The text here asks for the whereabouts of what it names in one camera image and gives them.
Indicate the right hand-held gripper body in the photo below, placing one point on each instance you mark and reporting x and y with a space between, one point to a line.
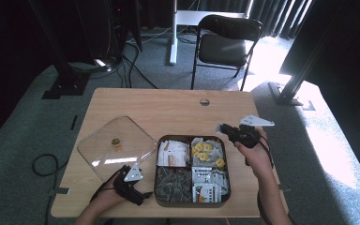
250 137

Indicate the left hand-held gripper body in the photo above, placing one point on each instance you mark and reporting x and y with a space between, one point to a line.
128 189

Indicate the small white sachet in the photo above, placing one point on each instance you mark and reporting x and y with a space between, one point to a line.
218 126

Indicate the clear lid with gold knob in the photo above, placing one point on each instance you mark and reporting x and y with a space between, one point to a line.
118 146

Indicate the square brown compartment box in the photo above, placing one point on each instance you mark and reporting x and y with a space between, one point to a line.
192 203

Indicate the person's left hand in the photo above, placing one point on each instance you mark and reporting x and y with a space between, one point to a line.
107 197

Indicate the person's right hand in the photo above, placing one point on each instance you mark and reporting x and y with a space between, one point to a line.
259 159

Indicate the pile of dark tea bags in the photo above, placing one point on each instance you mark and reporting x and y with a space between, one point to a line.
172 185

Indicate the pile of yellow-tagged tea bags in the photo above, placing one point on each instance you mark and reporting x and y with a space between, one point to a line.
207 151

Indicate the pile of white paper sachets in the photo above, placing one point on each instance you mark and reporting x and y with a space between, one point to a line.
172 153

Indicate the pile of red-green label packets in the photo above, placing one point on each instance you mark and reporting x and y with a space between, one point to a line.
209 186

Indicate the grey tape piece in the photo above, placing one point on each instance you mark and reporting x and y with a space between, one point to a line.
284 187
61 190

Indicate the black metal stand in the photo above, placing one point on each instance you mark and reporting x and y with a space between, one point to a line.
64 75
289 90

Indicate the black folding chair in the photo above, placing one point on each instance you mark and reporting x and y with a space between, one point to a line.
222 47

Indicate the black floor strip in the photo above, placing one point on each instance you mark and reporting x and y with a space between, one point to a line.
74 122

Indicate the dark curtain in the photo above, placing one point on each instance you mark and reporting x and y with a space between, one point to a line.
278 17

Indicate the dark equipment cabinet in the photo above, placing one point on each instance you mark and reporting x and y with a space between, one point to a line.
106 28

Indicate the white desk frame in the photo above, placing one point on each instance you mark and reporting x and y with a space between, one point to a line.
173 37

